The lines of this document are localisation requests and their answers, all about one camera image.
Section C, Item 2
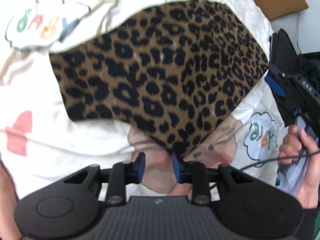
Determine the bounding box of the person's right hand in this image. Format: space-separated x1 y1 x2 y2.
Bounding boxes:
279 125 319 209

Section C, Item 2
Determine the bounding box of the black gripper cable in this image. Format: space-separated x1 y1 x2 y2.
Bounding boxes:
240 148 320 170

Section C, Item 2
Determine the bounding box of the person's left hand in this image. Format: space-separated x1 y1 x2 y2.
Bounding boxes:
1 161 21 239

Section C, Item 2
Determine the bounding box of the leopard print garment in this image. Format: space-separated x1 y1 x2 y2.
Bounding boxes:
49 0 268 155

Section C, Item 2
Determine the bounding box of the cream bear print bedsheet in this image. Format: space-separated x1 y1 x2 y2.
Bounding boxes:
1 0 287 197

